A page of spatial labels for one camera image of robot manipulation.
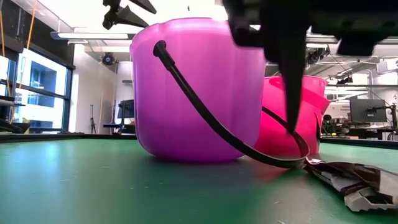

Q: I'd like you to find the pink halloween bucket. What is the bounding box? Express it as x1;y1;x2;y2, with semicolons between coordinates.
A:
254;75;331;158

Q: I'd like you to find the small background monitor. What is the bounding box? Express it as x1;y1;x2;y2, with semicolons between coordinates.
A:
117;99;136;119

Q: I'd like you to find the round black ceiling device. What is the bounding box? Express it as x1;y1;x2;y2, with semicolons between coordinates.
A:
101;52;116;67

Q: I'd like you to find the purple halloween bucket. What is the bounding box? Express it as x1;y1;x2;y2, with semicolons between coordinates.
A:
129;17;310;169

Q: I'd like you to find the thin orange cord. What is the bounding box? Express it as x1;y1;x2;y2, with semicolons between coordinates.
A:
26;0;38;50

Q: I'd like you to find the black tripod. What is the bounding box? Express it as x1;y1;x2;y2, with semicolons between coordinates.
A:
89;104;98;134

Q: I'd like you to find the cluttered background workbench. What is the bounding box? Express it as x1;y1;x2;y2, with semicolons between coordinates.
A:
322;123;398;141

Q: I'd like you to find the large dark-framed window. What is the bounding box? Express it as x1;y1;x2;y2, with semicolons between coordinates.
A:
0;46;74;134

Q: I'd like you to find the long ceiling light fixture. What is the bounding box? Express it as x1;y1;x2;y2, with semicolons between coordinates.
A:
49;30;137;40

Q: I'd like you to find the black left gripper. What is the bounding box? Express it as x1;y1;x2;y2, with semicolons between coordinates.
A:
102;0;157;31

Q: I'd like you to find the green table mat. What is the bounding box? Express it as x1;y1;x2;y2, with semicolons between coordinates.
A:
0;138;398;224

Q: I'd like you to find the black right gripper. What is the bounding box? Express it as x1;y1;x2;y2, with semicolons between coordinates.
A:
222;0;377;135

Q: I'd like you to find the wide background monitor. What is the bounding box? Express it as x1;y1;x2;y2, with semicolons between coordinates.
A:
349;98;388;123

